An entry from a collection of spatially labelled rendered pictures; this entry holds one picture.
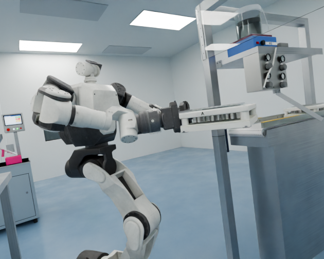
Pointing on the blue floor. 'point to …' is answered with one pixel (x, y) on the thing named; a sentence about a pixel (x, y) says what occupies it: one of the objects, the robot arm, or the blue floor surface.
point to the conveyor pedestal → (294, 196)
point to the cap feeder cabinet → (16, 195)
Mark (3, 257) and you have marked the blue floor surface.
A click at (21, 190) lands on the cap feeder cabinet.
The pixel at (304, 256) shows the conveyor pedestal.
